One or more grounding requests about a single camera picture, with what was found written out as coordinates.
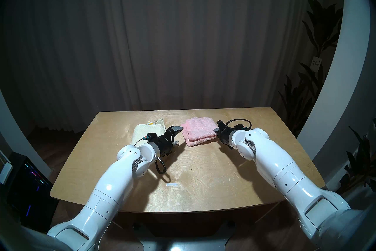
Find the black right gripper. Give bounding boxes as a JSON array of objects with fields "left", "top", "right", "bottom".
[{"left": 213, "top": 120, "right": 238, "bottom": 149}]

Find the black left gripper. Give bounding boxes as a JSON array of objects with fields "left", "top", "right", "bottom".
[{"left": 151, "top": 125, "right": 184, "bottom": 158}]

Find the pink terry towel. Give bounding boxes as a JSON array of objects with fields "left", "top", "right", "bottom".
[{"left": 182, "top": 117, "right": 218, "bottom": 147}]

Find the cream textured towel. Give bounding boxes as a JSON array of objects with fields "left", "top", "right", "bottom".
[{"left": 131, "top": 118, "right": 166, "bottom": 146}]

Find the grey pleated curtain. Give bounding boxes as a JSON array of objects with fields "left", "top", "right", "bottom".
[{"left": 3, "top": 0, "right": 344, "bottom": 133}]

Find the tall dark leafy plant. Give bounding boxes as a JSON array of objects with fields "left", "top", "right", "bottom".
[{"left": 278, "top": 0, "right": 344, "bottom": 137}]

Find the dark plant in white pot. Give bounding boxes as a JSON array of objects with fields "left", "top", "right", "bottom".
[{"left": 338, "top": 118, "right": 376, "bottom": 195}]

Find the black computer tower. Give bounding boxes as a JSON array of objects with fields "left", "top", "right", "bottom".
[{"left": 6, "top": 152, "right": 59, "bottom": 233}]

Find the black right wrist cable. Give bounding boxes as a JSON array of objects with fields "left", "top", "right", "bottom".
[{"left": 226, "top": 119, "right": 252, "bottom": 130}]

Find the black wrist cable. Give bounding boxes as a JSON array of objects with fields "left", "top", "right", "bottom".
[
  {"left": 226, "top": 119, "right": 252, "bottom": 130},
  {"left": 134, "top": 139, "right": 167, "bottom": 175}
]

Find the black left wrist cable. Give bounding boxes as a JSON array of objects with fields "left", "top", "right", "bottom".
[{"left": 134, "top": 139, "right": 167, "bottom": 175}]

